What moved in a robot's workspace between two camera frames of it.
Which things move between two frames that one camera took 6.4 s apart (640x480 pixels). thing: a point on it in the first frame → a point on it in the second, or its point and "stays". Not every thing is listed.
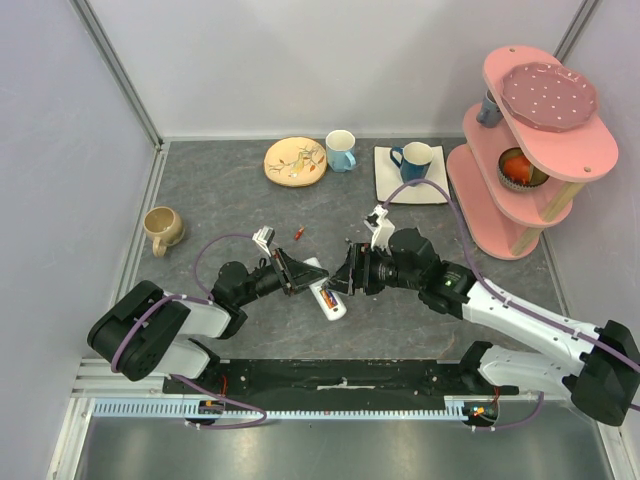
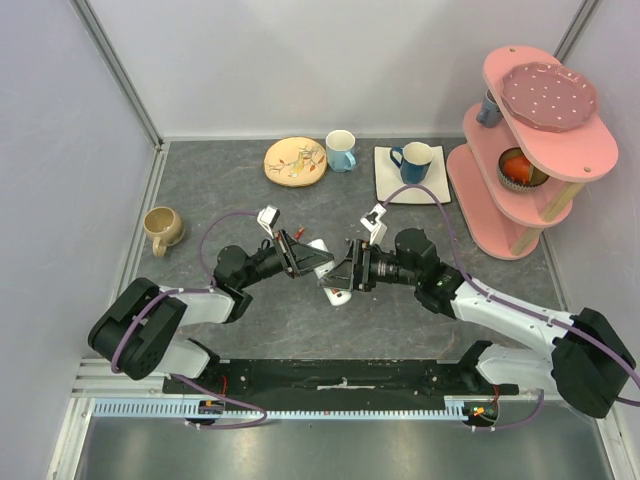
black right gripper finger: (340, 279) stays
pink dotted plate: (544, 97) stays
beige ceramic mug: (165, 227) stays
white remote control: (327, 298) → (337, 297)
